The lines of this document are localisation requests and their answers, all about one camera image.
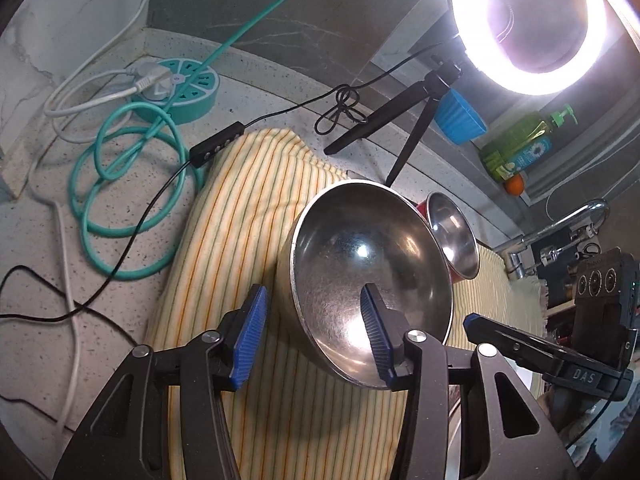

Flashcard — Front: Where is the white power cable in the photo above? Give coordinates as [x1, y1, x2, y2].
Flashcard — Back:
[27, 0, 173, 441]

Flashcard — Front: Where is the round teal power strip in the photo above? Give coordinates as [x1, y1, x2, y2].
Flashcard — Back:
[131, 58, 220, 124]

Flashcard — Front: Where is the blue ribbed cup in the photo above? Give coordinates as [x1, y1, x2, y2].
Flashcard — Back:
[434, 89, 488, 146]

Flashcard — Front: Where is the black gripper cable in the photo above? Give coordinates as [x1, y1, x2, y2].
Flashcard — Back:
[565, 370, 632, 453]

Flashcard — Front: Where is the yellow striped cloth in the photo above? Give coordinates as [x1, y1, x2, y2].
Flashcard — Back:
[145, 129, 551, 480]

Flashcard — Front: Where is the red steel bowl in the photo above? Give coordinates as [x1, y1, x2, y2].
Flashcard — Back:
[414, 191, 481, 283]

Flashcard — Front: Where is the gold steel bowl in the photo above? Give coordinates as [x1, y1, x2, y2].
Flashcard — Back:
[276, 182, 455, 392]

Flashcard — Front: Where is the green dish soap bottle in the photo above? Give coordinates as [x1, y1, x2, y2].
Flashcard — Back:
[479, 104, 580, 183]

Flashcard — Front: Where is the teal power cable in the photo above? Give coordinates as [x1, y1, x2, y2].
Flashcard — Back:
[70, 0, 333, 280]

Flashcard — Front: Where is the chrome kitchen faucet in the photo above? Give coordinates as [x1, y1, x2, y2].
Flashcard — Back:
[492, 199, 611, 281]

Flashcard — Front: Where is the black ring light cable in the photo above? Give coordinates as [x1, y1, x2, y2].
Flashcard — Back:
[0, 40, 453, 323]

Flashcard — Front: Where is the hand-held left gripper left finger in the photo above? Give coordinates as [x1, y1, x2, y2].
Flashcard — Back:
[52, 284, 271, 480]

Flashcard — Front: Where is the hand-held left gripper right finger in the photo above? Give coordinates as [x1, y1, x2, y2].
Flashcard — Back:
[360, 282, 581, 480]

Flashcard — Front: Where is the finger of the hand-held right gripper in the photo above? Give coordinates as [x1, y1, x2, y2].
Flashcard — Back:
[462, 312, 566, 371]

